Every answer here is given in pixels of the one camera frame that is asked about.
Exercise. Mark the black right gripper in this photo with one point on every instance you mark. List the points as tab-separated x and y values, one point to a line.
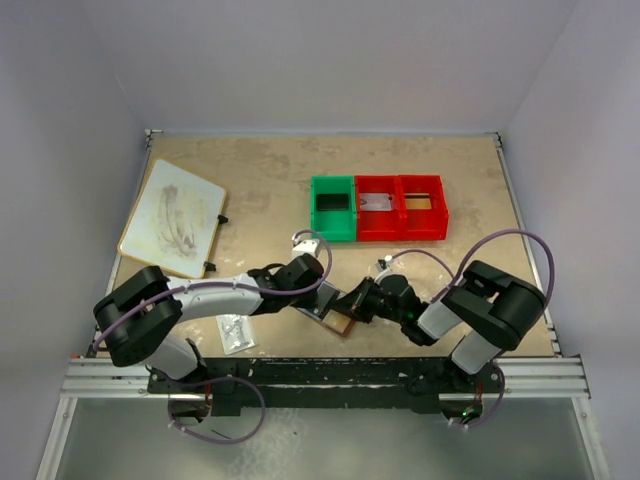
354	303

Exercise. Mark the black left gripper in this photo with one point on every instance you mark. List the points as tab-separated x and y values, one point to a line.
307	300

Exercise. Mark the gold VIP credit card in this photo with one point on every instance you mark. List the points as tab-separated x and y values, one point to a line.
338	323

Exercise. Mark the brown leather card holder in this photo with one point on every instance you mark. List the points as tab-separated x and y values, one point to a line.
309	309

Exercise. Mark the dark grey VIP card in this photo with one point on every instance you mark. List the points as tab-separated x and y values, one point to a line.
327	294

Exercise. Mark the white magnetic stripe card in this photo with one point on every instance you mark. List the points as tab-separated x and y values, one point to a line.
376	202

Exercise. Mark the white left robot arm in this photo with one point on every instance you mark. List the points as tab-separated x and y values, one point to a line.
136	319

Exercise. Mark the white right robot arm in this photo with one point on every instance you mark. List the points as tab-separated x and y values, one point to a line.
498	308

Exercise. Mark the black card in bin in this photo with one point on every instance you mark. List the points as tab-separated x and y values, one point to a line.
332	202

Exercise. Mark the gold card in bin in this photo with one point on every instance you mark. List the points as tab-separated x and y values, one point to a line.
418	202

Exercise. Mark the clear plastic packet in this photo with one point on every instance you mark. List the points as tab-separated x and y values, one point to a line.
236	333

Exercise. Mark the green plastic bin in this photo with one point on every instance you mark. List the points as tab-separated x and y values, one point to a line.
334	226

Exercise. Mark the red bin right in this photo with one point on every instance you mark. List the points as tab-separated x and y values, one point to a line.
425	225

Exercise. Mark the white board yellow rim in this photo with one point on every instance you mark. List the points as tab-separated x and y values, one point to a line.
174	221

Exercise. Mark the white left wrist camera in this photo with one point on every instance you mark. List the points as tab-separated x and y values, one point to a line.
305	243

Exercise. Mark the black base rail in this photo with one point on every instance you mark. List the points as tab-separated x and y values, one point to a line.
226	385

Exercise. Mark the metal corner bracket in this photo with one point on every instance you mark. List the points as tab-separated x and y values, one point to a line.
150	135

